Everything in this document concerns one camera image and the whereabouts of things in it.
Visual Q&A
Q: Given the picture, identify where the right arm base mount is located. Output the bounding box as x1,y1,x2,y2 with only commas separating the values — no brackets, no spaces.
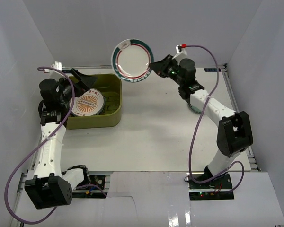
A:
184,173,234,201

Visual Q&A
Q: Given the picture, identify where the purple cable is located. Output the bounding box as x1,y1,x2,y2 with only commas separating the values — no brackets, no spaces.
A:
188,44,245,194
6,67,107,225

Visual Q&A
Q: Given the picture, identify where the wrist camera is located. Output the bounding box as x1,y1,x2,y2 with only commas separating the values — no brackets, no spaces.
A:
172,44,187,62
49,61,62,76

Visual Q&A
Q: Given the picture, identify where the white plate with teal rim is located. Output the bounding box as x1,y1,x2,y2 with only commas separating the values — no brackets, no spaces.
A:
111,38,154,83

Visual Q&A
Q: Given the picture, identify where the green plastic bin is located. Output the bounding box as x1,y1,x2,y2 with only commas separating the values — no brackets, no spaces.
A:
66,74,122,130

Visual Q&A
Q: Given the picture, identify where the small green blue patterned plate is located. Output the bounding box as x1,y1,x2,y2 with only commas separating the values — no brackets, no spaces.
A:
188,102,201,114

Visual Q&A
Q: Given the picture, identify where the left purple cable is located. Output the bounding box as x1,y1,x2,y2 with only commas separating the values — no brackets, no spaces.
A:
6,67,107,225

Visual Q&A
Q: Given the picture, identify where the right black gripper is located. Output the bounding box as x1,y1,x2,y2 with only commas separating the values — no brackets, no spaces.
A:
149,55,184,87

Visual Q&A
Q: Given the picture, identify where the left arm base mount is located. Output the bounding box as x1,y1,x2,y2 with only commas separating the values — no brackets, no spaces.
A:
72,175,107,199

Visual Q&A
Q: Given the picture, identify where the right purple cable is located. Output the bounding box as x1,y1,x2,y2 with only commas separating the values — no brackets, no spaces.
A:
188,44,245,194

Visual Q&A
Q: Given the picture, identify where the white plate with orange pattern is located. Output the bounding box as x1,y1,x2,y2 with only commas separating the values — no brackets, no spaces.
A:
71,88,104,117

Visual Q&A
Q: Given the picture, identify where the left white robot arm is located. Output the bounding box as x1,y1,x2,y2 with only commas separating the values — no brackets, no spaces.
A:
25,69,97,210

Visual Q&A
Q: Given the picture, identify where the teal scalloped plate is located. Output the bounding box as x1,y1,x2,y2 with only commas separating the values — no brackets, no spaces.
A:
98,96,106,115

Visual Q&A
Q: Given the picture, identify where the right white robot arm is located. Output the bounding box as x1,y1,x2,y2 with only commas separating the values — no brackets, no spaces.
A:
150,55,253,189

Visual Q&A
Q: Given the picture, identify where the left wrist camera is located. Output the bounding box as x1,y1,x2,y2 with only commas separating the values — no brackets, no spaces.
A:
49,61,62,76

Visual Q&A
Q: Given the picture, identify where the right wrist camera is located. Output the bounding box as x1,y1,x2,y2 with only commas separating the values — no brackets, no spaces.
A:
172,44,187,62

